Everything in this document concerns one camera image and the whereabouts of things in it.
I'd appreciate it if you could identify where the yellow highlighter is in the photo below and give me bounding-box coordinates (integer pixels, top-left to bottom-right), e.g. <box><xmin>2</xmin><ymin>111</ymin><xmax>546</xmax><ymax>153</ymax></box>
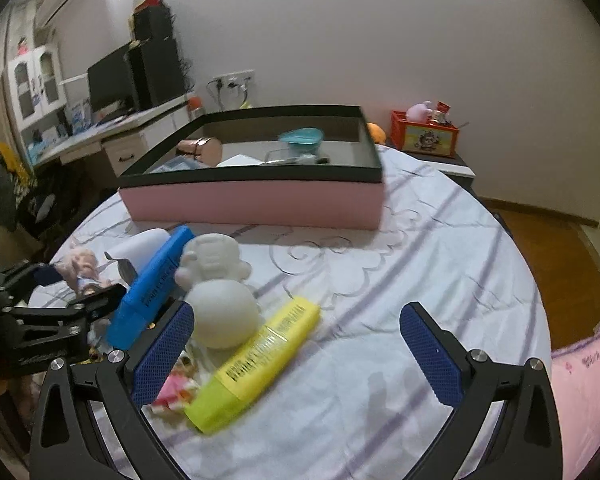
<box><xmin>184</xmin><ymin>296</ymin><xmax>322</xmax><ymax>435</ymax></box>

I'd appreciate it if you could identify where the rose gold cylinder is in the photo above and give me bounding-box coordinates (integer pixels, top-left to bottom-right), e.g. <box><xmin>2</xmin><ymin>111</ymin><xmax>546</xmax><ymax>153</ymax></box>
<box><xmin>176</xmin><ymin>136</ymin><xmax>223</xmax><ymax>168</ymax></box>

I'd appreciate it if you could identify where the white wall socket strip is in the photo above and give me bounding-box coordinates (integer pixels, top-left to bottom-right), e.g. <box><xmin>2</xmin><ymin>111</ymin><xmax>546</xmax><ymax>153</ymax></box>
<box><xmin>212</xmin><ymin>69</ymin><xmax>256</xmax><ymax>92</ymax></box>

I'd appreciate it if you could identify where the low black white cabinet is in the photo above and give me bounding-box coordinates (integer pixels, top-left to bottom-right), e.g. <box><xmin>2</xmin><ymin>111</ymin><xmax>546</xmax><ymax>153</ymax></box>
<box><xmin>380</xmin><ymin>135</ymin><xmax>476</xmax><ymax>196</ymax></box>

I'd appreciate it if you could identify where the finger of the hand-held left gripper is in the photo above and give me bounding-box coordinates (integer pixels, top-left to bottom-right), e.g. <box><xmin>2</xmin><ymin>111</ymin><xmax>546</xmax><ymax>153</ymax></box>
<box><xmin>5</xmin><ymin>284</ymin><xmax>128</xmax><ymax>341</ymax></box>
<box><xmin>0</xmin><ymin>260</ymin><xmax>63</xmax><ymax>311</ymax></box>

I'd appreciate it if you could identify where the white desk with drawers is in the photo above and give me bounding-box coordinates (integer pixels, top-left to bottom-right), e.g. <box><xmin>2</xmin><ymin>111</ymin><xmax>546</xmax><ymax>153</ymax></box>
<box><xmin>25</xmin><ymin>92</ymin><xmax>206</xmax><ymax>181</ymax></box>

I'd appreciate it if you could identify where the black box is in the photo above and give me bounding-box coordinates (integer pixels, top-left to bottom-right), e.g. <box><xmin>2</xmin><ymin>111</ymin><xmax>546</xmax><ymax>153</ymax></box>
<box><xmin>132</xmin><ymin>5</ymin><xmax>175</xmax><ymax>41</ymax></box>

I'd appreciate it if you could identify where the small doll with pink hair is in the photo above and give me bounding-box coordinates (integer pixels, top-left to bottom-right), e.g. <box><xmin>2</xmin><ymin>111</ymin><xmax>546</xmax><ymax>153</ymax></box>
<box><xmin>55</xmin><ymin>247</ymin><xmax>111</xmax><ymax>296</ymax></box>

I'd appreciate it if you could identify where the blue and white box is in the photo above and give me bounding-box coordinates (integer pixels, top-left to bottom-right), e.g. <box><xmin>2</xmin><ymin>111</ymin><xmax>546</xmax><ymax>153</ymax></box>
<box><xmin>69</xmin><ymin>100</ymin><xmax>92</xmax><ymax>133</ymax></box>

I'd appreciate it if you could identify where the round table with striped cloth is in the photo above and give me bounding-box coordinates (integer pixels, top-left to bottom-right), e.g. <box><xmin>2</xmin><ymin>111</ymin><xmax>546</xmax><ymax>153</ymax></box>
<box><xmin>27</xmin><ymin>145</ymin><xmax>553</xmax><ymax>480</ymax></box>

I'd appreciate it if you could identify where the black yellow gaming chair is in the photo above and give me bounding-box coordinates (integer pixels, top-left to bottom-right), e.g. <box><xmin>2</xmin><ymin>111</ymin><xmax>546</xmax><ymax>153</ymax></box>
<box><xmin>0</xmin><ymin>142</ymin><xmax>86</xmax><ymax>241</ymax></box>

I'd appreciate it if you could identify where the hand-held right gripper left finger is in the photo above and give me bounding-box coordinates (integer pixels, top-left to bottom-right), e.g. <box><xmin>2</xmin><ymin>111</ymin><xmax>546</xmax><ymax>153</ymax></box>
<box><xmin>29</xmin><ymin>301</ymin><xmax>196</xmax><ymax>480</ymax></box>

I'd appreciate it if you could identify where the pink quilt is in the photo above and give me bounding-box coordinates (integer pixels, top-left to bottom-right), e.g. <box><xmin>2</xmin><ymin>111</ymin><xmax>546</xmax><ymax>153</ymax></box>
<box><xmin>550</xmin><ymin>320</ymin><xmax>600</xmax><ymax>480</ymax></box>

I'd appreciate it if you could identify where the black computer tower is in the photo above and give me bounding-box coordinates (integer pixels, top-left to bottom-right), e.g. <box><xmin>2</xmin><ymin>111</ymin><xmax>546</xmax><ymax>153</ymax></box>
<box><xmin>127</xmin><ymin>35</ymin><xmax>188</xmax><ymax>111</ymax></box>

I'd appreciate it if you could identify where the black computer monitor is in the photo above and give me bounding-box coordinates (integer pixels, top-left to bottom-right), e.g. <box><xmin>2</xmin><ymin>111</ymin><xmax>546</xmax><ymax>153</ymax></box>
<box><xmin>86</xmin><ymin>47</ymin><xmax>141</xmax><ymax>116</ymax></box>

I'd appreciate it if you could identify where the white squeeze tube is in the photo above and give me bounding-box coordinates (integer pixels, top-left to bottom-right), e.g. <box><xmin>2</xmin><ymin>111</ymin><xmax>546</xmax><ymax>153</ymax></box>
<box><xmin>104</xmin><ymin>228</ymin><xmax>170</xmax><ymax>283</ymax></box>

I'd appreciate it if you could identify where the white glass-door cabinet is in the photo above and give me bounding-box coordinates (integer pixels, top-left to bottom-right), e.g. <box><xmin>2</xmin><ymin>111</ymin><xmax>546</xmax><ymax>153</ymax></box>
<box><xmin>2</xmin><ymin>42</ymin><xmax>68</xmax><ymax>131</ymax></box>

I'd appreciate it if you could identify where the small clear container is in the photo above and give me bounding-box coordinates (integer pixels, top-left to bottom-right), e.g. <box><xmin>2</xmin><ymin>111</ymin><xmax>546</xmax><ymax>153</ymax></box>
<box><xmin>265</xmin><ymin>145</ymin><xmax>331</xmax><ymax>166</ymax></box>

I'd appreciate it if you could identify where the teal round case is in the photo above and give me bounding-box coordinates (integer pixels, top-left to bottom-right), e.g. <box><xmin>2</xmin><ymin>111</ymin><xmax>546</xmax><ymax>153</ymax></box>
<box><xmin>278</xmin><ymin>127</ymin><xmax>326</xmax><ymax>156</ymax></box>

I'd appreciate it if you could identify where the pink storage box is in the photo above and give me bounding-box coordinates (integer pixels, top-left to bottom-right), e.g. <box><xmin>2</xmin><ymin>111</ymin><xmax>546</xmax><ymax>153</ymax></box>
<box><xmin>117</xmin><ymin>105</ymin><xmax>385</xmax><ymax>232</ymax></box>

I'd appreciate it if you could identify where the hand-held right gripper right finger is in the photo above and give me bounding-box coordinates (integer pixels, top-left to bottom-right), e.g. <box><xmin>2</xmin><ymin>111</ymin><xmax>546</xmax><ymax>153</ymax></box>
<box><xmin>399</xmin><ymin>302</ymin><xmax>563</xmax><ymax>480</ymax></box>

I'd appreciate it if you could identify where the red plastic crate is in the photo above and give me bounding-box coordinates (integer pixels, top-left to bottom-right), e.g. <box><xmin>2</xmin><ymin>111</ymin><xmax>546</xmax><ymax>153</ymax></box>
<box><xmin>391</xmin><ymin>110</ymin><xmax>460</xmax><ymax>153</ymax></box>

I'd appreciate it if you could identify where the white plaster figurine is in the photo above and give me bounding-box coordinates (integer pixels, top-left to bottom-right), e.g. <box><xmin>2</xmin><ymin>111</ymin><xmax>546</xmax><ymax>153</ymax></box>
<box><xmin>175</xmin><ymin>232</ymin><xmax>261</xmax><ymax>351</ymax></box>

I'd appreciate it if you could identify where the blue highlighter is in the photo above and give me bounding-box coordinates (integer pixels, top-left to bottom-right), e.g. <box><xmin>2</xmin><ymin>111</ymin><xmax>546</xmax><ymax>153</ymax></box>
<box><xmin>105</xmin><ymin>225</ymin><xmax>196</xmax><ymax>348</ymax></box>

